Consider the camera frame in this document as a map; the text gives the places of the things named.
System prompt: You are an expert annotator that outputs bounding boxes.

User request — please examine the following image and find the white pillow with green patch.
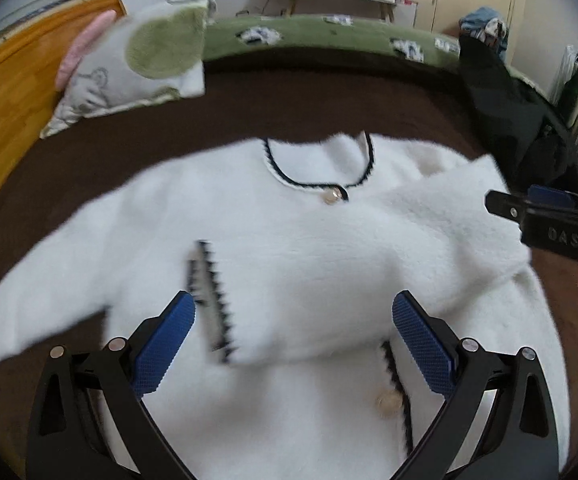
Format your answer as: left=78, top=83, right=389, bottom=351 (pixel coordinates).
left=39, top=0, right=218, bottom=140

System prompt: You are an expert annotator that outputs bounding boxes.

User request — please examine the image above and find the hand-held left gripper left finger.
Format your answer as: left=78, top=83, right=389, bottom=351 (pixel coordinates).
left=26, top=290, right=197, bottom=480

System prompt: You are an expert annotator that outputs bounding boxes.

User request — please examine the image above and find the pink pillow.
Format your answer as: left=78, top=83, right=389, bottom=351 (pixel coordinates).
left=55, top=11, right=116, bottom=92

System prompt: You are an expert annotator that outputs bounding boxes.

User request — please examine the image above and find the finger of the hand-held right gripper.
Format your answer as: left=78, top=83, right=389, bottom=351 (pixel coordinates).
left=526, top=184, right=577, bottom=212
left=484, top=188, right=527, bottom=223

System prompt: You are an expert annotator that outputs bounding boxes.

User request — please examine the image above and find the wooden headboard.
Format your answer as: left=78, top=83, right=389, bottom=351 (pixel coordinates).
left=0, top=0, right=128, bottom=243

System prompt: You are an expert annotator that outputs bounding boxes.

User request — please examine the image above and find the green printed blanket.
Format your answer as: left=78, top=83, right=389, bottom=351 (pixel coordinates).
left=201, top=14, right=537, bottom=88

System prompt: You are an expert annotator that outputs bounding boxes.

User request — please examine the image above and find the pile of blue clothes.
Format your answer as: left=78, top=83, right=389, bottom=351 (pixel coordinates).
left=459, top=6, right=511, bottom=63

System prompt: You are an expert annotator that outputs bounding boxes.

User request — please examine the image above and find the white fuzzy cardigan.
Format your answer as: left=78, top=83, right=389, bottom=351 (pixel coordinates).
left=0, top=131, right=572, bottom=480

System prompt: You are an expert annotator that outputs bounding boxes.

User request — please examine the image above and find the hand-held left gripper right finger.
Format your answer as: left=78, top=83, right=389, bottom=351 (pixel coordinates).
left=391, top=290, right=561, bottom=480

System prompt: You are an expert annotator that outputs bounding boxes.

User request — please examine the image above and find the dark brown bed blanket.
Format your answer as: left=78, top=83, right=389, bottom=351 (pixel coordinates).
left=0, top=55, right=578, bottom=480

